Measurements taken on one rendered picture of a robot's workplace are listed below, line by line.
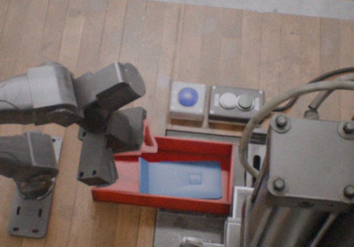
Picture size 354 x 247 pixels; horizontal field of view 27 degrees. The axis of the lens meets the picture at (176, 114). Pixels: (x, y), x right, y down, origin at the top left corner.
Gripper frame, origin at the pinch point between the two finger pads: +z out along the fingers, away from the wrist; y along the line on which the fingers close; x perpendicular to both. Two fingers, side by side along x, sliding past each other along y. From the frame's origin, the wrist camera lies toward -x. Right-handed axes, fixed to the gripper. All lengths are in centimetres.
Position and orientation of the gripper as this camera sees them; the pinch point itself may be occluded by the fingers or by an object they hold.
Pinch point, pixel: (146, 148)
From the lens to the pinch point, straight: 128.7
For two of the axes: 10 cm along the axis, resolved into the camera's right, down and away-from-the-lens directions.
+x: 1.0, -9.0, 4.2
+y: 8.5, -1.4, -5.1
